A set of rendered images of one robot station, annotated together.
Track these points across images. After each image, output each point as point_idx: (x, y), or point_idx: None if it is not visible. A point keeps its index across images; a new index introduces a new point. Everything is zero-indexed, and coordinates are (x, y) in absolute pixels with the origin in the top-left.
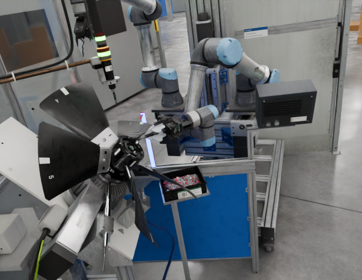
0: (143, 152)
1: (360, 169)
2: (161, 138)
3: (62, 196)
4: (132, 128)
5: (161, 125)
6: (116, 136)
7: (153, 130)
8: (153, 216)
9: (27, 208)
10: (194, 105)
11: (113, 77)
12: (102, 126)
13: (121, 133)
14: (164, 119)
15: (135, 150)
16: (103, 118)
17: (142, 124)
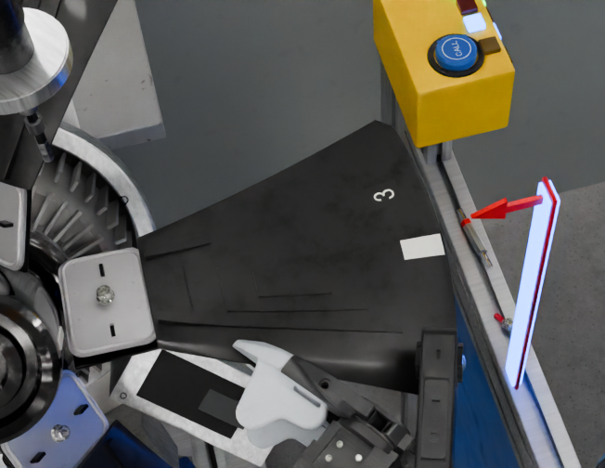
0: (19, 427)
1: None
2: (281, 433)
3: None
4: (321, 236)
5: (313, 406)
6: (20, 255)
7: (249, 382)
8: (477, 451)
9: (135, 23)
10: None
11: None
12: (2, 167)
13: (243, 208)
14: (334, 403)
15: None
16: (32, 138)
17: (401, 264)
